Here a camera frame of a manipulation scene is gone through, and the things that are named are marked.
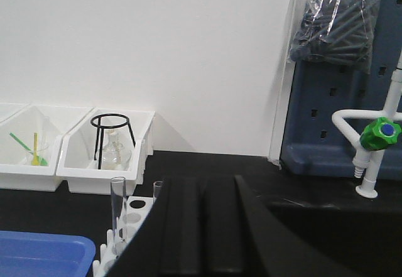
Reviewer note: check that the blue plastic tray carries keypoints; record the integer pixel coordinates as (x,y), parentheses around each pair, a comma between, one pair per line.
(39,254)

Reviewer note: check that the clear glass test tube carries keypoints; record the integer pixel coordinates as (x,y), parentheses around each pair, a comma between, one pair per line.
(118,204)

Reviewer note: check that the right white storage bin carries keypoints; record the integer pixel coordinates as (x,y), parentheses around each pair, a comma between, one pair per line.
(76,164)

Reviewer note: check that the middle white storage bin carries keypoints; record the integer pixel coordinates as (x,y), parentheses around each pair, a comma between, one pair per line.
(31,141)

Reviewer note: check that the black lab sink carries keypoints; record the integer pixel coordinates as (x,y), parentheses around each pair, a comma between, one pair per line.
(365,238)

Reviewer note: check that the left white storage bin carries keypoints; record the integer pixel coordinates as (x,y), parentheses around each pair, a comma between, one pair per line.
(9,110)

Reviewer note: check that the clear glass flask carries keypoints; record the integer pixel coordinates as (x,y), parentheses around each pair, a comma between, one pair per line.
(115,156)

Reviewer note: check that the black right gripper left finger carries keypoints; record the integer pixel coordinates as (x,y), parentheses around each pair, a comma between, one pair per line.
(171,240)

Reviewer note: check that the plastic bag of pegs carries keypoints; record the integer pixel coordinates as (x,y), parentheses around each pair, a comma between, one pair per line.
(339,32)

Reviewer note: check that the test tube in rack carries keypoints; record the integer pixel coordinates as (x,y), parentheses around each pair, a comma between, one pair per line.
(157,186)

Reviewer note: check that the yellow plastic spatula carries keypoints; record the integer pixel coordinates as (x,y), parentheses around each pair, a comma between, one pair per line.
(35,160)

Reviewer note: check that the white test tube rack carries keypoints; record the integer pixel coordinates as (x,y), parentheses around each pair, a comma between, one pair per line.
(137,209)

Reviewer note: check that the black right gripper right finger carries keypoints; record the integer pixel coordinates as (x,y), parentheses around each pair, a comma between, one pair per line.
(243,238)

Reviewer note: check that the white gooseneck lab faucet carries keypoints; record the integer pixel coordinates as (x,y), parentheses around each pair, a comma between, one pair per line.
(377,136)

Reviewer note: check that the white storage bin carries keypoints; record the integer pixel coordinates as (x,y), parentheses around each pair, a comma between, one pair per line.
(31,141)
(9,110)
(76,164)

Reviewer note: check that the black metal tripod stand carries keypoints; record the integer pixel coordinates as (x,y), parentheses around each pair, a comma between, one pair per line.
(102,123)

